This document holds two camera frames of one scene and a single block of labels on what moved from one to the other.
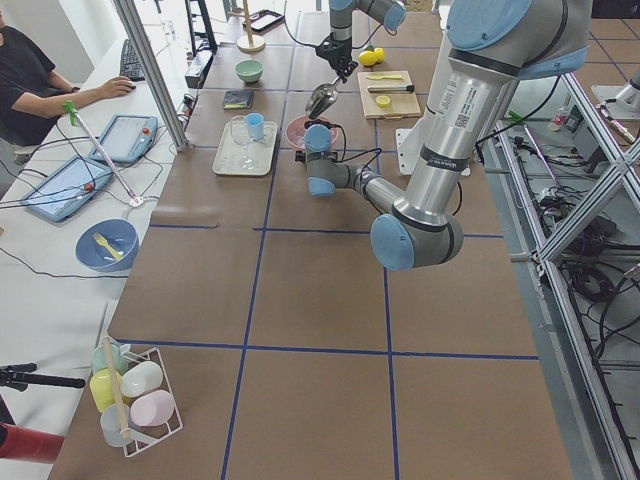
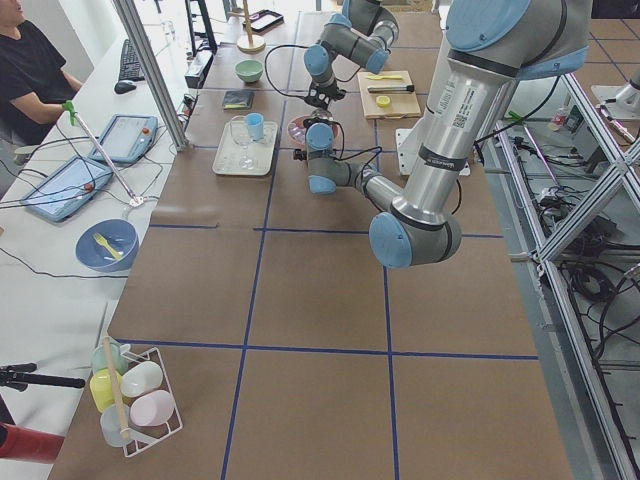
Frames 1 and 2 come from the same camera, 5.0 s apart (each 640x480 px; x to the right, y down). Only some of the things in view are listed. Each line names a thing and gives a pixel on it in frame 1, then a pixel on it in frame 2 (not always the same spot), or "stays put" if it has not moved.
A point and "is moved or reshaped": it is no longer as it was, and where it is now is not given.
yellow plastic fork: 103,241 stays put
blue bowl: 107,244 stays put
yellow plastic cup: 102,386 stays put
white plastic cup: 140,378 stays put
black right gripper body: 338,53 -> 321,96
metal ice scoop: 321,97 is moved or reshaped
